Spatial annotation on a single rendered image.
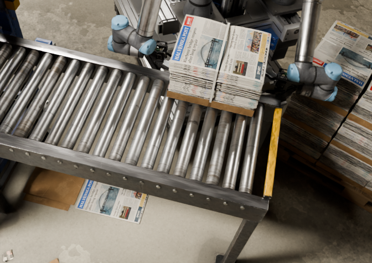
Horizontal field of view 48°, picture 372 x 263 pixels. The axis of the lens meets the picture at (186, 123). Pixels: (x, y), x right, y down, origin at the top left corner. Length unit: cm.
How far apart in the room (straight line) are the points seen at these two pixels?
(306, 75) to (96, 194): 133
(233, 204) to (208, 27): 72
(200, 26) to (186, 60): 21
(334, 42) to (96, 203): 152
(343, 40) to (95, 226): 161
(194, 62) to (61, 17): 194
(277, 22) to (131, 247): 142
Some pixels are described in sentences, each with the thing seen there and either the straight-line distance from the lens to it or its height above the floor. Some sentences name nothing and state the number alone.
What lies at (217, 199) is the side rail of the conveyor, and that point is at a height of 79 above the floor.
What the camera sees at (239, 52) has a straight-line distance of 170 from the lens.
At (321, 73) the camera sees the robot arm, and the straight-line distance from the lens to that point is 186.
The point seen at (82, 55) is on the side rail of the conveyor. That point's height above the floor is 80.
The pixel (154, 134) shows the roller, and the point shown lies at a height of 80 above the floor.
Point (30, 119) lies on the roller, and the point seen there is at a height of 79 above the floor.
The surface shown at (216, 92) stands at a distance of 171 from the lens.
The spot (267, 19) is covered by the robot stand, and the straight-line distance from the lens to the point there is 239.
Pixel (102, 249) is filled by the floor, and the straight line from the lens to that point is 233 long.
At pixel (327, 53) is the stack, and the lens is 214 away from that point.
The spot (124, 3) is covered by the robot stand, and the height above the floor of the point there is 23.
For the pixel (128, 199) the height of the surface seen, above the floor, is 1.
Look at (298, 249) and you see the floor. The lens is 247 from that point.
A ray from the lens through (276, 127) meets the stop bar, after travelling 177.
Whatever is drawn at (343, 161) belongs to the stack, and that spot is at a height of 29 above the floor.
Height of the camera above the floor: 220
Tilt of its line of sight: 54 degrees down
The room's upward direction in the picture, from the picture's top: 9 degrees clockwise
